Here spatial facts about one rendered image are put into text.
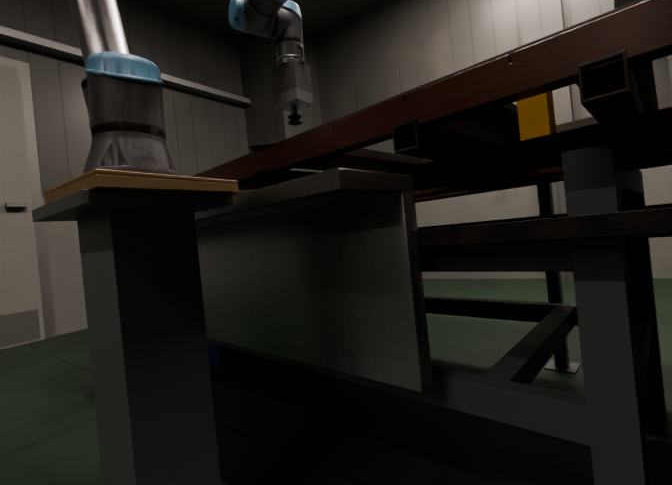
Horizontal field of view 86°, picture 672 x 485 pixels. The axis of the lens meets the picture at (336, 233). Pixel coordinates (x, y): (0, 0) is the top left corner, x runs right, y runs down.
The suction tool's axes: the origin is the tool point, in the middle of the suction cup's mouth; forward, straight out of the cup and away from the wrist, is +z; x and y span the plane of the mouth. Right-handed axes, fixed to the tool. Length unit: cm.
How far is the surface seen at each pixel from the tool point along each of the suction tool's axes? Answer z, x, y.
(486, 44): -139, -296, 24
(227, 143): -87, -192, 296
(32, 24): -156, -13, 295
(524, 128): 14, -4, -55
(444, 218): 23, -296, 78
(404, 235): 32, 15, -38
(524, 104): 9, -4, -55
